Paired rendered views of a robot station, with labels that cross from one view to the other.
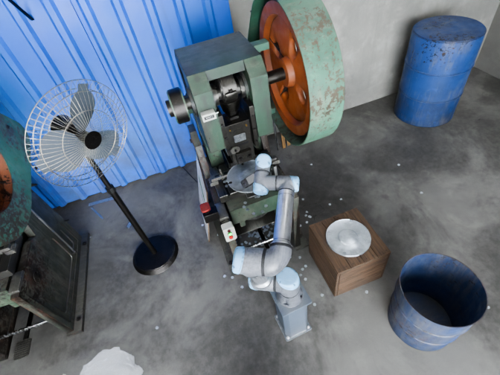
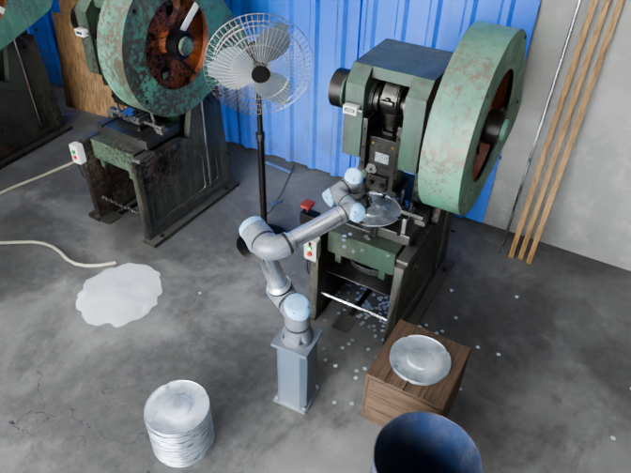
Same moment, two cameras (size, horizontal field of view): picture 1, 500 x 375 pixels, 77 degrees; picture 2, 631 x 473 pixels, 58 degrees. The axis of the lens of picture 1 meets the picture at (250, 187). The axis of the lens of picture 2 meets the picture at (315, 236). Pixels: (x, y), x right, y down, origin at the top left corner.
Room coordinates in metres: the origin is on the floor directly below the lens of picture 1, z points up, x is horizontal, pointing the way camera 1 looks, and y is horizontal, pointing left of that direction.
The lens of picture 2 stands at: (-0.57, -1.29, 2.51)
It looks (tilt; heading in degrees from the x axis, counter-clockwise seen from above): 39 degrees down; 40
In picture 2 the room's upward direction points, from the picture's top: 2 degrees clockwise
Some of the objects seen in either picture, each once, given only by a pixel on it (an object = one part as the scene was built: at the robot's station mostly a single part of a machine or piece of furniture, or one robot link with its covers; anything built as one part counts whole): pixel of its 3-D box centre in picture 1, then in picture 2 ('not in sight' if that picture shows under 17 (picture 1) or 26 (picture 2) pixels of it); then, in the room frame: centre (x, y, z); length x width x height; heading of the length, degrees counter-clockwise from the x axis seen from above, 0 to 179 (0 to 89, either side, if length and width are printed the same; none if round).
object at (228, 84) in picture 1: (229, 100); (392, 113); (1.57, 0.01, 1.27); 0.21 x 0.12 x 0.34; 11
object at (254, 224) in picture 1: (251, 207); (376, 263); (1.58, 0.02, 0.31); 0.43 x 0.42 x 0.01; 101
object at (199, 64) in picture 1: (235, 146); (394, 176); (1.71, 0.04, 0.83); 0.79 x 0.43 x 1.34; 11
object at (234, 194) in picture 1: (245, 175); (381, 213); (1.57, 0.01, 0.68); 0.45 x 0.30 x 0.06; 101
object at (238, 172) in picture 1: (248, 175); (373, 208); (1.44, -0.01, 0.78); 0.29 x 0.29 x 0.01
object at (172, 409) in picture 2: not in sight; (176, 406); (0.21, 0.14, 0.26); 0.29 x 0.29 x 0.01
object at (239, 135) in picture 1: (238, 137); (384, 159); (1.53, 0.01, 1.04); 0.17 x 0.15 x 0.30; 11
